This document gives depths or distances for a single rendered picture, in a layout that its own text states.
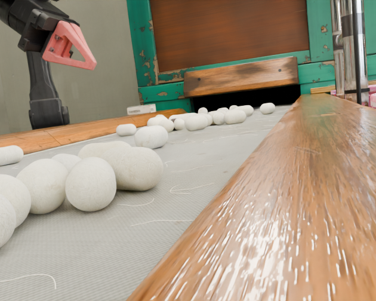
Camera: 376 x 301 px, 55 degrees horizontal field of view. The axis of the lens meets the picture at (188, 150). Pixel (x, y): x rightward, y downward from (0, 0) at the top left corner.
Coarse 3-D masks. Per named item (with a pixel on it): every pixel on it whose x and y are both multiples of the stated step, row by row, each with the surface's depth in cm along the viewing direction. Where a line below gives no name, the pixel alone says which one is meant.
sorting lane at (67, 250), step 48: (192, 144) 34; (240, 144) 30; (144, 192) 17; (192, 192) 16; (48, 240) 12; (96, 240) 12; (144, 240) 11; (0, 288) 9; (48, 288) 9; (96, 288) 8
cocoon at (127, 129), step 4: (128, 124) 54; (132, 124) 55; (116, 128) 55; (120, 128) 54; (124, 128) 54; (128, 128) 54; (132, 128) 54; (116, 132) 55; (120, 132) 54; (124, 132) 54; (128, 132) 54; (132, 132) 54
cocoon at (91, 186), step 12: (72, 168) 16; (84, 168) 14; (96, 168) 14; (108, 168) 15; (72, 180) 14; (84, 180) 14; (96, 180) 14; (108, 180) 14; (72, 192) 14; (84, 192) 14; (96, 192) 14; (108, 192) 14; (72, 204) 15; (84, 204) 14; (96, 204) 14; (108, 204) 15
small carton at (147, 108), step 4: (152, 104) 86; (128, 108) 86; (132, 108) 86; (136, 108) 85; (140, 108) 85; (144, 108) 85; (148, 108) 84; (152, 108) 86; (128, 112) 86; (132, 112) 86; (136, 112) 85; (140, 112) 85; (144, 112) 85; (148, 112) 85; (152, 112) 86
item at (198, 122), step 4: (192, 116) 49; (196, 116) 49; (200, 116) 50; (204, 116) 50; (188, 120) 49; (192, 120) 49; (196, 120) 49; (200, 120) 49; (204, 120) 50; (184, 124) 49; (188, 124) 49; (192, 124) 49; (196, 124) 49; (200, 124) 49; (204, 124) 50; (188, 128) 49; (192, 128) 49; (196, 128) 49; (200, 128) 50
